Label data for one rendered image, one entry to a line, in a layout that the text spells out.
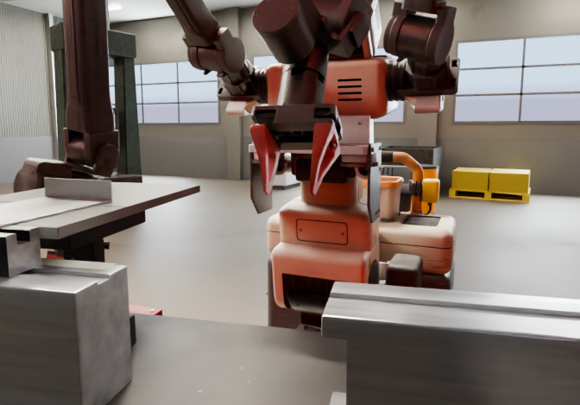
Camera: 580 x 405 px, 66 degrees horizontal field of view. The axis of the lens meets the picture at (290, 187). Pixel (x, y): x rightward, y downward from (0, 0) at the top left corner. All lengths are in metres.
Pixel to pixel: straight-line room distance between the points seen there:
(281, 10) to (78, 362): 0.39
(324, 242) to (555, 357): 0.79
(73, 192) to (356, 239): 0.64
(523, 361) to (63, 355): 0.28
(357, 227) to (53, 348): 0.74
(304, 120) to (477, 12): 7.99
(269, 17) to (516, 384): 0.42
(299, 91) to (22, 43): 10.34
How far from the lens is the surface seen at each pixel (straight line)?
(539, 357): 0.28
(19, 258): 0.38
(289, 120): 0.52
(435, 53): 0.84
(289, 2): 0.54
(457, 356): 0.27
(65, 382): 0.36
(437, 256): 1.24
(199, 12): 0.95
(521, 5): 8.48
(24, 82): 10.71
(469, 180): 7.35
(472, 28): 8.41
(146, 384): 0.40
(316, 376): 0.39
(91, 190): 0.50
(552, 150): 8.31
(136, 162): 5.88
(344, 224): 0.99
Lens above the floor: 1.08
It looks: 8 degrees down
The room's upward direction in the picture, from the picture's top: straight up
